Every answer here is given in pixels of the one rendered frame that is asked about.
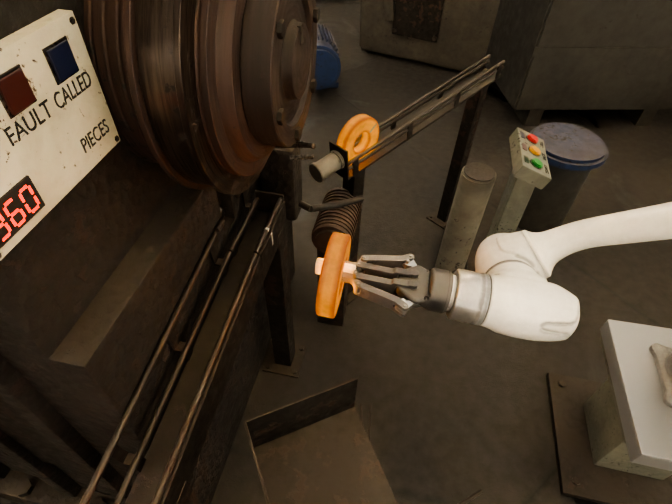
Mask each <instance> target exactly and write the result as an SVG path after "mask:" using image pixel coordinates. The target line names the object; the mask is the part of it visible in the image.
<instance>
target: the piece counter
mask: <svg viewBox="0 0 672 504"><path fill-rule="evenodd" d="M26 188H28V189H29V191H30V193H31V194H32V195H33V194H34V192H33V190H32V188H31V187H30V185H29V186H28V187H27V185H25V186H23V187H22V188H21V189H20V190H19V192H20V194H19V195H18V196H19V197H20V199H21V201H22V202H23V203H24V202H25V200H24V198H23V196H22V195H21V192H23V191H24V190H25V189H26ZM11 201H13V200H12V198H10V199H9V200H8V201H7V202H5V203H4V206H5V207H4V208H3V210H4V211H5V213H6V214H7V216H8V217H9V216H10V215H11V216H12V218H11V219H10V220H11V222H12V223H13V225H14V226H15V227H16V226H17V225H18V227H20V226H21V225H22V224H23V223H24V222H25V221H26V220H25V217H26V215H25V213H24V212H23V210H22V209H20V210H19V209H18V208H17V209H16V210H15V211H14V212H13V213H12V214H10V213H9V211H8V210H7V208H6V206H7V205H8V204H9V203H10V202H11ZM18 211H20V213H21V214H22V216H23V217H24V218H23V219H22V220H21V221H20V222H19V223H18V224H17V223H16V222H15V220H14V219H13V216H14V215H15V214H16V213H17V212H18ZM0 220H1V221H2V223H1V224H0V228H1V227H2V226H3V225H5V227H6V228H7V230H8V231H9V233H8V234H7V235H6V236H5V237H4V238H3V239H2V240H3V241H5V240H6V239H7V238H8V237H9V236H10V235H11V234H10V231H11V228H10V227H9V225H8V224H7V223H5V224H3V221H4V220H5V219H4V218H3V217H2V215H1V214H0Z"/></svg>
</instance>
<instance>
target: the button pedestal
mask: <svg viewBox="0 0 672 504"><path fill-rule="evenodd" d="M520 131H521V132H523V133H525V139H524V138H522V137H521V133H520ZM529 134H531V133H529V132H527V131H525V130H523V129H521V128H519V127H517V128H516V129H515V131H514V132H513V133H512V134H511V136H510V137H509V143H510V152H511V161H512V171H511V174H510V176H509V179H508V182H507V184H506V187H505V190H504V192H503V195H502V198H501V200H500V203H499V206H498V208H497V211H496V213H495V216H494V219H493V221H492V224H491V227H490V229H489V232H488V235H487V237H489V236H491V235H493V234H497V233H514V232H515V231H516V229H517V227H518V224H519V222H520V220H521V218H522V215H523V213H524V211H525V208H526V206H527V204H528V202H529V199H530V197H531V195H532V192H533V190H534V188H535V187H537V188H539V189H543V188H544V187H545V186H546V185H547V184H548V183H549V182H550V181H551V174H550V169H549V164H548V160H547V155H546V150H545V145H544V140H543V139H541V138H539V137H537V136H536V137H537V138H538V142H537V143H533V142H531V141H530V140H529V139H528V137H527V136H528V135H529ZM522 143H524V144H526V146H527V151H526V150H524V149H523V147H522ZM531 146H536V147H537V148H539V149H540V151H541V154H540V155H535V154H533V153H532V152H531V151H530V149H529V148H530V147H531ZM524 155H525V156H527V157H528V159H529V163H527V162H525V160H524ZM533 158H537V159H539V160H540V161H541V162H542V163H543V167H542V168H537V167H536V166H534V165H533V164H532V162H531V160H532V159H533ZM487 237H486V238H487ZM476 252H477V251H470V254H469V256H468V259H467V270H469V271H474V272H475V255H476Z"/></svg>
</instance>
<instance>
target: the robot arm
mask: <svg viewBox="0 0 672 504"><path fill-rule="evenodd" d="M668 239H672V202H668V203H663V204H658V205H653V206H648V207H643V208H638V209H633V210H628V211H623V212H618V213H613V214H608V215H602V216H597V217H593V218H588V219H583V220H579V221H575V222H572V223H568V224H565V225H562V226H559V227H556V228H553V229H550V230H547V231H544V232H538V233H535V232H529V231H526V230H523V231H519V232H514V233H497V234H493V235H491V236H489V237H487V238H486V239H485V240H483V241H482V243H481V244H480V245H479V247H478V249H477V252H476V255H475V272H474V271H469V270H464V269H457V270H456V271H455V272H454V274H453V273H452V272H451V271H448V270H443V269H439V268H432V269H425V268H423V267H422V266H419V265H417V264H416V263H415V261H414V255H413V254H406V255H403V256H389V255H362V256H361V258H360V260H359V261H358V262H350V261H345V264H344V268H343V273H342V278H341V282H345V283H350V284H352V286H353V289H354V294H355V295H358V296H360V297H362V298H365V299H367V300H370V301H372V302H374V303H377V304H379V305H382V306H384V307H386V308H389V309H391V310H393V311H394V312H396V313H397V314H398V315H399V316H401V317H405V316H406V313H407V311H408V310H409V309H411V308H412V307H414V308H417V307H424V309H425V310H429V311H433V312H438V313H445V312H446V315H447V317H448V318H449V319H452V320H456V321H461V322H466V323H471V324H473V325H479V326H483V327H486V328H488V329H490V330H492V331H494V332H496V333H499V334H502V335H506V336H510V337H514V338H519V339H525V340H532V341H562V340H566V339H568V338H569V337H570V336H571V335H572V334H573V332H574V331H575V330H576V328H577V326H578V323H579V318H580V304H579V300H578V298H577V297H576V296H574V295H573V294H572V293H570V292H569V291H567V290H565V289H564V288H562V287H560V286H558V285H556V284H553V283H549V282H547V280H546V279H547V278H548V277H550V276H551V273H552V270H553V267H554V266H555V264H556V263H557V262H558V261H560V260H561V259H563V258H564V257H566V256H568V255H570V254H572V253H575V252H578V251H581V250H584V249H588V248H593V247H600V246H609V245H618V244H628V243H638V242H648V241H658V240H668ZM397 276H398V277H397ZM395 288H396V289H395ZM399 297H400V298H402V299H400V298H399ZM649 350H650V352H651V354H652V355H653V357H654V360H655V363H656V367H657V370H658V374H659V377H660V381H661V385H662V388H663V402H664V403H665V405H666V406H668V407H669V408H672V348H671V347H667V346H664V345H661V344H658V343H654V344H652V345H651V346H650V347H649Z"/></svg>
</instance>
